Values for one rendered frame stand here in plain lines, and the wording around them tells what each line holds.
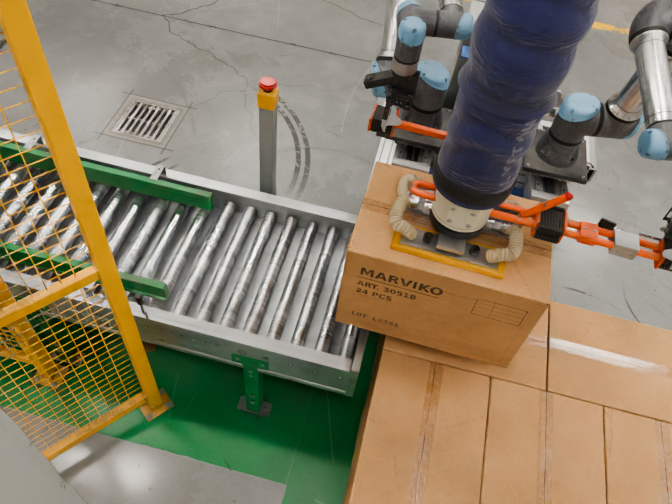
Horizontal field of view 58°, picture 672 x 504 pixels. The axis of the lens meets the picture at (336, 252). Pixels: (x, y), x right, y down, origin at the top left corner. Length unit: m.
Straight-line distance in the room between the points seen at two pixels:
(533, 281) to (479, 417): 0.57
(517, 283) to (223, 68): 2.84
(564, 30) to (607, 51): 3.78
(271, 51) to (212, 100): 0.65
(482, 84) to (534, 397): 1.22
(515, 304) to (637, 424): 0.76
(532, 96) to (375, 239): 0.64
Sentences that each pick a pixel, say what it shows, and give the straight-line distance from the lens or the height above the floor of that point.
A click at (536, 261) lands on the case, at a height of 1.07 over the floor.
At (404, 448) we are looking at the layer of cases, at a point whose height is 0.54.
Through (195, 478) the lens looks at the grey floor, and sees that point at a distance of 2.59.
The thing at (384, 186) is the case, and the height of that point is 1.07.
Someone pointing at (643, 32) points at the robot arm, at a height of 1.63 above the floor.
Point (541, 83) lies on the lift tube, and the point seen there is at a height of 1.70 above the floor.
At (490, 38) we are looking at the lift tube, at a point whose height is 1.76.
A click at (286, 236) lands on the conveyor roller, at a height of 0.55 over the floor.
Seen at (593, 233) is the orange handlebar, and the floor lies 1.22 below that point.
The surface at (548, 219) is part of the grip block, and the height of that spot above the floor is 1.22.
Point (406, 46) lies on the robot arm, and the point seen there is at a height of 1.50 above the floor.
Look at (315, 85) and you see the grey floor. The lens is 4.07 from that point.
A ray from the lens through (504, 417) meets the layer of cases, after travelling 2.21.
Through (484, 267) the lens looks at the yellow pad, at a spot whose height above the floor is 1.09.
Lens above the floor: 2.46
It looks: 52 degrees down
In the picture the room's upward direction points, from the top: 8 degrees clockwise
